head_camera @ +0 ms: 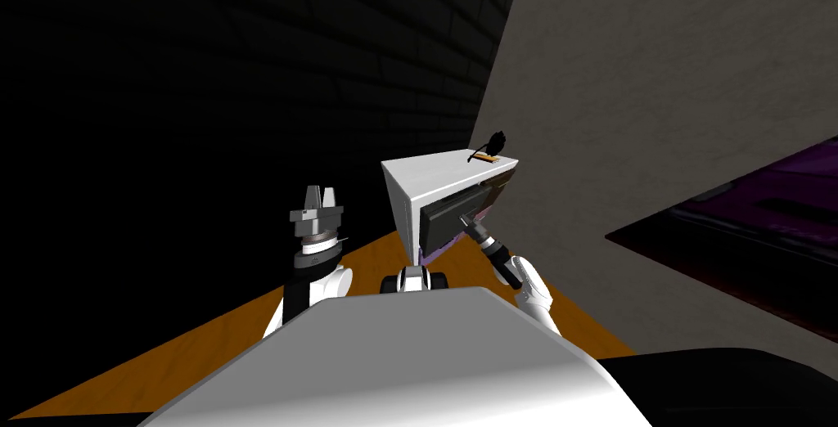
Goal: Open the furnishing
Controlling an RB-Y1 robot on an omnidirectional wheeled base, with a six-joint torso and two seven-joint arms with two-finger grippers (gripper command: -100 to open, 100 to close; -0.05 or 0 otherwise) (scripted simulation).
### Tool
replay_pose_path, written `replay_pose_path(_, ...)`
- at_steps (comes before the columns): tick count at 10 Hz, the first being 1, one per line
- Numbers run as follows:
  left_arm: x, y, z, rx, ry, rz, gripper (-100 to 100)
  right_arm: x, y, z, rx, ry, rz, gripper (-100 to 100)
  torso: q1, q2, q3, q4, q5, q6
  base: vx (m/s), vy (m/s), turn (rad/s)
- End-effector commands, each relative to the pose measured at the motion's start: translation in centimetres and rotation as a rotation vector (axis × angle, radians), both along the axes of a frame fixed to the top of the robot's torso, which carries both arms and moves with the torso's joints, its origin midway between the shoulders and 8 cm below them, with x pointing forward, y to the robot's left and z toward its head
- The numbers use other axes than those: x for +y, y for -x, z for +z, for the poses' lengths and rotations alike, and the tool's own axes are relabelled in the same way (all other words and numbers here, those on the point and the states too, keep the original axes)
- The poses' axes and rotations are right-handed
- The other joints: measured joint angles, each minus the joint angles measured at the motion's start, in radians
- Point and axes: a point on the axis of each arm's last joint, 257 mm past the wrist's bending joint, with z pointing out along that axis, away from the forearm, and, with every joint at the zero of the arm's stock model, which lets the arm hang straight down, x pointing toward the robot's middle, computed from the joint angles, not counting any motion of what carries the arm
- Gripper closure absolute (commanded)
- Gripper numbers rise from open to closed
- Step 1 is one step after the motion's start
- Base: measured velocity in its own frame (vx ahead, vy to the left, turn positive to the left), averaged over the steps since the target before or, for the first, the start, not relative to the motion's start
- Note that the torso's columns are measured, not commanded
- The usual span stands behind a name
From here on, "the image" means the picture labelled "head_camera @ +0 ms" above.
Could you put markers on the black leafy ornament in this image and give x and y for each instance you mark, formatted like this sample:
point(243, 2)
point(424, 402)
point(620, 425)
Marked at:
point(495, 142)

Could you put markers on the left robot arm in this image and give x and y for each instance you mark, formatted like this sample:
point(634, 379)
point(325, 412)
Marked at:
point(313, 283)

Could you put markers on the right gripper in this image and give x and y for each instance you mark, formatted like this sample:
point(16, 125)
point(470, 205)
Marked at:
point(471, 225)

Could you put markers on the purple bed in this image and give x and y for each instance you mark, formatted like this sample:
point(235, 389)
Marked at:
point(753, 231)

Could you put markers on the dark grey drawer front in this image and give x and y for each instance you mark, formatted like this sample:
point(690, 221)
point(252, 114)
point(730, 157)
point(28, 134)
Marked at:
point(442, 217)

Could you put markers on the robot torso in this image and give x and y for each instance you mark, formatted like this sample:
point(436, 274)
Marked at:
point(406, 361)

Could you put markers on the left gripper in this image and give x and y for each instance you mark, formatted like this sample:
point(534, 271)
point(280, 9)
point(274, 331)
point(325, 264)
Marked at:
point(317, 217)

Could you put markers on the yellow flat board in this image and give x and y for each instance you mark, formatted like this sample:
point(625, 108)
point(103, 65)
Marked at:
point(488, 159)

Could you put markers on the white bedside cabinet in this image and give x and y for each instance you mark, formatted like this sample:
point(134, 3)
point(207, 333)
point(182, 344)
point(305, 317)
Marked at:
point(400, 204)

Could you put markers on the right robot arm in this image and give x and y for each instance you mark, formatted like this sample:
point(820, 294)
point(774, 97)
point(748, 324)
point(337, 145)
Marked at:
point(524, 286)

